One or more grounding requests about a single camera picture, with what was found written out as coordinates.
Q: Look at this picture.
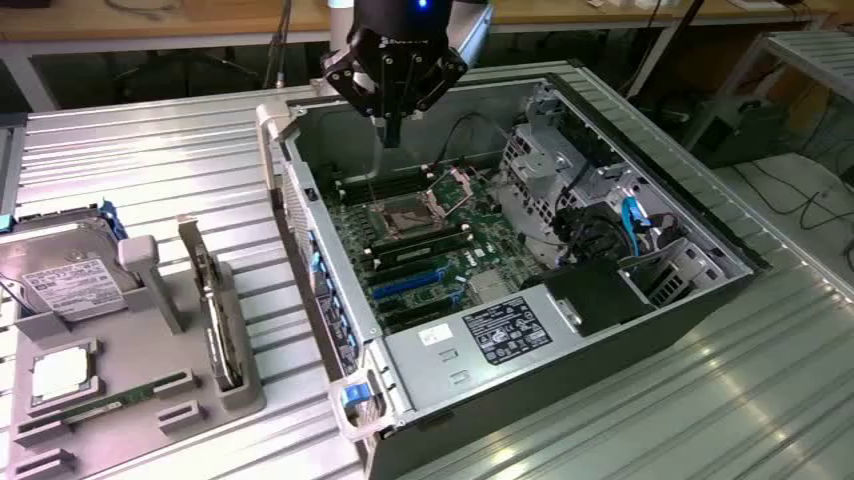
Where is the thin black disk wire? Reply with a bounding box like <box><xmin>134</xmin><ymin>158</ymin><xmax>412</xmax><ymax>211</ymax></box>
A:
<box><xmin>0</xmin><ymin>278</ymin><xmax>34</xmax><ymax>317</ymax></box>

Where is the grey parts rack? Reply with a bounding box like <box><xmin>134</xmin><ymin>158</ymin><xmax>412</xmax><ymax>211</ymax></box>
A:
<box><xmin>10</xmin><ymin>234</ymin><xmax>269</xmax><ymax>479</ymax></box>

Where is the grey metal slat shelf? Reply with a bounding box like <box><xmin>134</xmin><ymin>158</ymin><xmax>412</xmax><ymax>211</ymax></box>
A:
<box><xmin>686</xmin><ymin>29</ymin><xmax>854</xmax><ymax>151</ymax></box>

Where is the installed RAM stick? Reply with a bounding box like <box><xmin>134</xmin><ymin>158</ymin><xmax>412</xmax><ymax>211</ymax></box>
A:
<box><xmin>370</xmin><ymin>230</ymin><xmax>473</xmax><ymax>264</ymax></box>

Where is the grey metal frame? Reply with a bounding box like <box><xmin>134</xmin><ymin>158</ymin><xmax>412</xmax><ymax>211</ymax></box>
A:
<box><xmin>0</xmin><ymin>112</ymin><xmax>29</xmax><ymax>236</ymax></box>

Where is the black graphics card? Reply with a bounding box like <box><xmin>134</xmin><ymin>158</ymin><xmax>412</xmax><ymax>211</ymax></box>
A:
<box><xmin>175</xmin><ymin>213</ymin><xmax>247</xmax><ymax>394</ymax></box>

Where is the black box device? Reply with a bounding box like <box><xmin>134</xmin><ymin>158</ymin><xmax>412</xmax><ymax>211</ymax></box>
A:
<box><xmin>693</xmin><ymin>97</ymin><xmax>793</xmax><ymax>169</ymax></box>

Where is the wooden desk white frame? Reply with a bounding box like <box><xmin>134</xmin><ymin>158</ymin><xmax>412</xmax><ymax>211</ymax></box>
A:
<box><xmin>0</xmin><ymin>0</ymin><xmax>836</xmax><ymax>114</ymax></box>

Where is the green motherboard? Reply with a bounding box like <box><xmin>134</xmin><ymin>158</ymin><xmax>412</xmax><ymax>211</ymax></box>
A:
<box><xmin>326</xmin><ymin>164</ymin><xmax>556</xmax><ymax>334</ymax></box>

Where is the thin black looped wire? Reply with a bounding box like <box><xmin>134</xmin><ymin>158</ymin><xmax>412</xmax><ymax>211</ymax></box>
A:
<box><xmin>430</xmin><ymin>113</ymin><xmax>516</xmax><ymax>169</ymax></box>

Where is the black RAM slot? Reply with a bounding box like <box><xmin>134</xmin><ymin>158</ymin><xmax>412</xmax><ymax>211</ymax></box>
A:
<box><xmin>339</xmin><ymin>180</ymin><xmax>440</xmax><ymax>206</ymax></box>
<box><xmin>335</xmin><ymin>169</ymin><xmax>436</xmax><ymax>195</ymax></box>

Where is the silver drive cage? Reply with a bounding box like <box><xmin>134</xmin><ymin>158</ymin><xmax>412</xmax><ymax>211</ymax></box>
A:
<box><xmin>497</xmin><ymin>82</ymin><xmax>669</xmax><ymax>266</ymax></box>

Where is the silver power supply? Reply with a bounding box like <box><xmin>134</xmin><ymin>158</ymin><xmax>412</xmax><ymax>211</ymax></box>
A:
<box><xmin>379</xmin><ymin>292</ymin><xmax>582</xmax><ymax>416</ymax></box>

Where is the CPU socket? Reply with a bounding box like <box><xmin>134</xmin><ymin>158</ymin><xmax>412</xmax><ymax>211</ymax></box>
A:
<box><xmin>377</xmin><ymin>197</ymin><xmax>442</xmax><ymax>236</ymax></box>

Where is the metal socket cover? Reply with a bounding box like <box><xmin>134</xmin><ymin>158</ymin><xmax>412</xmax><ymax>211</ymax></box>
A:
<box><xmin>426</xmin><ymin>167</ymin><xmax>489</xmax><ymax>211</ymax></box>

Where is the blue expansion slot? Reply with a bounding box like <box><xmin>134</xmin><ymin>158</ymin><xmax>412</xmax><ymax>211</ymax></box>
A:
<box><xmin>370</xmin><ymin>267</ymin><xmax>450</xmax><ymax>301</ymax></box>

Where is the blue SATA wire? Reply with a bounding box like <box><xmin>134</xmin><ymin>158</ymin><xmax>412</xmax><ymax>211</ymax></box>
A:
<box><xmin>620</xmin><ymin>194</ymin><xmax>653</xmax><ymax>259</ymax></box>

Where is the silver hard disk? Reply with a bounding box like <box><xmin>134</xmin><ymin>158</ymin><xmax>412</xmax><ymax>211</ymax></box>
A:
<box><xmin>0</xmin><ymin>207</ymin><xmax>133</xmax><ymax>321</ymax></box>

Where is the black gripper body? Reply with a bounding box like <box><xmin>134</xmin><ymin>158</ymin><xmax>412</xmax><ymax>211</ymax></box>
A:
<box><xmin>351</xmin><ymin>0</ymin><xmax>457</xmax><ymax>109</ymax></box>

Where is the silver disk bay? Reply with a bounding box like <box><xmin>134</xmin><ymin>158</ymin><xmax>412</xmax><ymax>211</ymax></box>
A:
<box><xmin>617</xmin><ymin>237</ymin><xmax>736</xmax><ymax>309</ymax></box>

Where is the black cable bundle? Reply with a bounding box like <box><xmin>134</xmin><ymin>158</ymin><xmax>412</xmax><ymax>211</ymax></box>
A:
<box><xmin>553</xmin><ymin>207</ymin><xmax>633</xmax><ymax>266</ymax></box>

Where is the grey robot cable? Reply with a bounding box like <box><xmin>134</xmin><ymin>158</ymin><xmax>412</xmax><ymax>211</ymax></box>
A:
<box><xmin>266</xmin><ymin>0</ymin><xmax>295</xmax><ymax>90</ymax></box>

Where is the black open PC case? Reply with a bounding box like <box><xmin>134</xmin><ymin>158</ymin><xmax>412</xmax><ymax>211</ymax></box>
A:
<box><xmin>257</xmin><ymin>58</ymin><xmax>773</xmax><ymax>479</ymax></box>

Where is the silver CPU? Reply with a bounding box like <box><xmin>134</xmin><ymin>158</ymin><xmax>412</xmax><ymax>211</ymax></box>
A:
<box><xmin>30</xmin><ymin>347</ymin><xmax>95</xmax><ymax>401</ymax></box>

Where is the long black expansion slot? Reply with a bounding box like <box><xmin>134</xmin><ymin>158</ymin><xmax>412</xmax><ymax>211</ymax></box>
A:
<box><xmin>383</xmin><ymin>295</ymin><xmax>462</xmax><ymax>329</ymax></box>
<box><xmin>365</xmin><ymin>253</ymin><xmax>444</xmax><ymax>282</ymax></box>

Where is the green RAM stick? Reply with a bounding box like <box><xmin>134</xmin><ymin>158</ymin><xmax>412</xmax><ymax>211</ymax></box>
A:
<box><xmin>18</xmin><ymin>372</ymin><xmax>187</xmax><ymax>434</ymax></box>

